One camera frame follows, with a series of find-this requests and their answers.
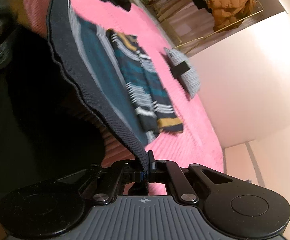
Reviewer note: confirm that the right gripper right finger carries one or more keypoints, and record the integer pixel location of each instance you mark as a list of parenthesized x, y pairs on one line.
[(170, 174)]

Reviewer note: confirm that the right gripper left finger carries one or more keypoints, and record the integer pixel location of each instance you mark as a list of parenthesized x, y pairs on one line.
[(104, 185)]

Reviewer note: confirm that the striped navy teal sweater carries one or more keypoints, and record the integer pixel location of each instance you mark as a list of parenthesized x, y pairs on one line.
[(114, 78)]

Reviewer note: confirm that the gold metal clothes rack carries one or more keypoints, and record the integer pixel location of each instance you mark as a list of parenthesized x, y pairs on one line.
[(189, 28)]

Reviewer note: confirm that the pink ribbed bed blanket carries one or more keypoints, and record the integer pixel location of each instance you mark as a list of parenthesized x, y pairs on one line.
[(198, 142)]

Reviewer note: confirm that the grey knit pouch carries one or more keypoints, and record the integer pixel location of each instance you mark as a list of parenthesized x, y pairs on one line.
[(183, 71)]

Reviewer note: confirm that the orange puffer jacket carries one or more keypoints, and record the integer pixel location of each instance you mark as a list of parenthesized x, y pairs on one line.
[(229, 14)]

